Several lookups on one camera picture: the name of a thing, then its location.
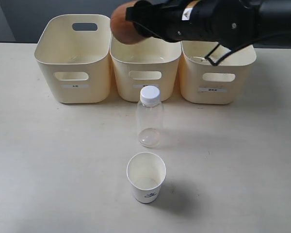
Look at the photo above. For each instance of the brown wooden cup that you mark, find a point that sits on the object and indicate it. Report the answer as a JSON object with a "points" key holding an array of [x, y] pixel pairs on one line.
{"points": [[124, 31]]}

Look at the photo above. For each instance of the left cream plastic bin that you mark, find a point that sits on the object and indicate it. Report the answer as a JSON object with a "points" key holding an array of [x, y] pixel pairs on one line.
{"points": [[73, 55]]}

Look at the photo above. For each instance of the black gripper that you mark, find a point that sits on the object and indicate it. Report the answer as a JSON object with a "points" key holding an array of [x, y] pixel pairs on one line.
{"points": [[228, 22]]}

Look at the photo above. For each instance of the right cream plastic bin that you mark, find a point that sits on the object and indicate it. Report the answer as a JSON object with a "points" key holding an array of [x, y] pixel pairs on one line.
{"points": [[202, 83]]}

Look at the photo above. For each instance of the white paper cup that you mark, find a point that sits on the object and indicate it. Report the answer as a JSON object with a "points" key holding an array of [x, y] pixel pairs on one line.
{"points": [[146, 173]]}

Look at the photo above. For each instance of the clear plastic bottle white cap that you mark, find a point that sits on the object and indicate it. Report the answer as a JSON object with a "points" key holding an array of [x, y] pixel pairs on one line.
{"points": [[149, 114]]}

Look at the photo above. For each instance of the cream plastic bin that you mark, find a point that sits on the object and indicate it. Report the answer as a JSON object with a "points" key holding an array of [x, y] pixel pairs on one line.
{"points": [[202, 83], [73, 55], [150, 62]]}

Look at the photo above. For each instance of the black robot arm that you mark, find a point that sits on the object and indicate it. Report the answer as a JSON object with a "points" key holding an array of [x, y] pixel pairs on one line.
{"points": [[272, 23]]}

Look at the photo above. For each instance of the middle cream plastic bin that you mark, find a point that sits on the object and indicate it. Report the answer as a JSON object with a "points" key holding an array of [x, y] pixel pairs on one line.
{"points": [[150, 62]]}

